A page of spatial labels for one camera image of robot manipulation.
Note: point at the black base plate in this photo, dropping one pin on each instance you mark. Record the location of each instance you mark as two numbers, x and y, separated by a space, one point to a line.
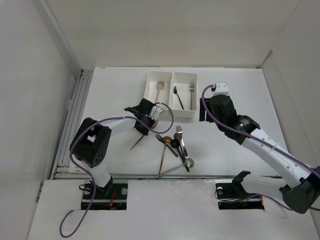
113 190
231 191

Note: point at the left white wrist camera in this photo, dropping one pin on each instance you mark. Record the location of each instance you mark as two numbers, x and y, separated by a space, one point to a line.
157 111

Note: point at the left white plastic bin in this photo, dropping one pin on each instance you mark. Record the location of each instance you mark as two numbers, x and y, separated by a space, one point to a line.
153 77

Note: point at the right white plastic bin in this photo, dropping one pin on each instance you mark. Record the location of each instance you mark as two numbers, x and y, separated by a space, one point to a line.
183 80

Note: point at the copper fork in pile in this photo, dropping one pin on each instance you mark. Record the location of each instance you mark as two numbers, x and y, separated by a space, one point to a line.
159 138

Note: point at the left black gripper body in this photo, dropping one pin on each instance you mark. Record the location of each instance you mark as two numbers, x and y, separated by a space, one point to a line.
142 129

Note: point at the copper fork long handle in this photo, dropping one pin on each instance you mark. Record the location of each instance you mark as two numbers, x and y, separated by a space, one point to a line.
152 127

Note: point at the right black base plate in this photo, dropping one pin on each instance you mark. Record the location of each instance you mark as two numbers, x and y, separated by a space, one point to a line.
231 191

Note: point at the white plastic bin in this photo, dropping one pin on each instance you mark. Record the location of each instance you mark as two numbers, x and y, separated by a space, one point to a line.
183 80
153 77

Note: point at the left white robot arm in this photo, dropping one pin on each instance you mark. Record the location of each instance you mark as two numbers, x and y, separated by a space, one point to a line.
91 141

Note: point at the brown spoon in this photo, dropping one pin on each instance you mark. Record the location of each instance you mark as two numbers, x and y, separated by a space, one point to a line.
178 137

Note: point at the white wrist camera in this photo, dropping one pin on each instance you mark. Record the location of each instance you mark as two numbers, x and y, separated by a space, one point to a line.
220 88
157 111

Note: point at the black fork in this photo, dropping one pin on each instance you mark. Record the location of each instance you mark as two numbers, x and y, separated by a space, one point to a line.
175 91

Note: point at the beige spoon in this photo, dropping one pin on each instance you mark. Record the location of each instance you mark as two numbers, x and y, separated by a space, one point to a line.
159 86

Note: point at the silver spoon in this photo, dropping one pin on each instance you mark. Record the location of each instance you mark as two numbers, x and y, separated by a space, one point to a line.
175 168

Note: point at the aluminium rail frame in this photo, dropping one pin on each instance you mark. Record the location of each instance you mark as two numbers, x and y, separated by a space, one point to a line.
61 162

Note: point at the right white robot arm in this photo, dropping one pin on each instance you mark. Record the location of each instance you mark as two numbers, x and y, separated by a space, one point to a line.
299 185

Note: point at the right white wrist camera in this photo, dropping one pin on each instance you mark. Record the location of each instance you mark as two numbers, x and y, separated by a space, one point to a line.
220 88

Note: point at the copper spoon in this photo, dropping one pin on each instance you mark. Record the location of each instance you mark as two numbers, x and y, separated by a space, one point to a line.
165 140

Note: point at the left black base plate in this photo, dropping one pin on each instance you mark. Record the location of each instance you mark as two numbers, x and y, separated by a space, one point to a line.
113 190

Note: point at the black spoon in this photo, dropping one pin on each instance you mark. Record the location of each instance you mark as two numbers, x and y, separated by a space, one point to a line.
175 144

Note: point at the silver fork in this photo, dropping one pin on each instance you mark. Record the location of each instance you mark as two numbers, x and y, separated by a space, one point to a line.
191 90
179 131

